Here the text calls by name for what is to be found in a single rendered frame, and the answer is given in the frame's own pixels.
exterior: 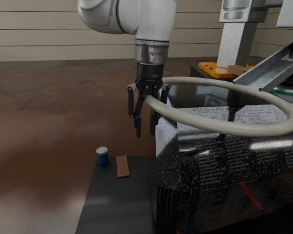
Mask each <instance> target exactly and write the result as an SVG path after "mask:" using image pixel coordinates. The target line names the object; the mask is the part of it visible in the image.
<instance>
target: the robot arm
mask: <svg viewBox="0 0 293 234"><path fill-rule="evenodd" d="M176 6H177V0H78V4H77V10H78V15H79V17H80V19H81V20H82V22H83V23H84V24H85V25H86V26H87V27H89V28H91V29H93V30H95V31H97V32H101V33H108V34H132V35H135V39H136V40H135V60H136V61H138V63H137V78H136V80H135V83H133V84H131V85H129V84H127V85H126V88H127V91H128V114H129V116H130V118H133V124H134V126H135V128H136V135H137V137H138V138H140V130H141V118H140V112H141V109H142V105H143V102H144V99H145V98H146V96H147V95H152V96H153V97H154V98H156V99H157V100H158V91H159V89H160V88H161V89H162V91H161V98H160V101H161V102H162V103H164V104H166V103H167V96H168V92H169V90H170V88H171V86H170V85H168V84H165V83H163V81H162V77H163V70H164V65H163V63H166V62H167V56H168V48H169V41H170V36H171V33H172V31H173V27H174V23H175V16H176ZM135 87H137V88H138V90H139V94H138V95H139V96H138V99H137V103H136V106H135V110H134V111H133V105H134V93H133V92H134V91H135ZM153 112H154V114H151V124H150V133H151V134H152V136H155V128H156V125H158V122H159V118H160V117H161V114H159V113H157V112H156V111H153Z"/></svg>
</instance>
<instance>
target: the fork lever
mask: <svg viewBox="0 0 293 234"><path fill-rule="evenodd" d="M292 42H293V41H292ZM292 42H291V43H289V44H288V45H286V46H285V47H283V48H281V49H280V50H278V51H277V52H276V53H274V54H273V55H271V56H269V57H268V58H266V59H265V60H263V61H262V62H260V63H259V64H257V65H256V66H254V67H253V68H251V69H250V70H248V71H246V72H245V73H243V74H242V75H240V76H239V77H237V78H236V79H235V80H233V84H234V85H235V84H240V85H245V86H249V87H252V88H255V89H258V90H259V91H265V92H268V93H269V92H270V91H271V90H272V89H274V88H275V87H276V86H278V85H279V84H280V83H282V82H283V81H284V80H285V79H287V78H288V77H289V76H291V75H292V74H293V61H288V60H281V58H283V57H284V56H286V55H287V54H289V53H290V46H291V44H292ZM233 91H234V90H233ZM236 92H239V91H236ZM239 93H242V92H239ZM242 94H245V93H242ZM245 95H248V94H245ZM249 96H251V95H249ZM251 97H254V96H251ZM254 98H257V97H254ZM258 99H259V98H258Z"/></svg>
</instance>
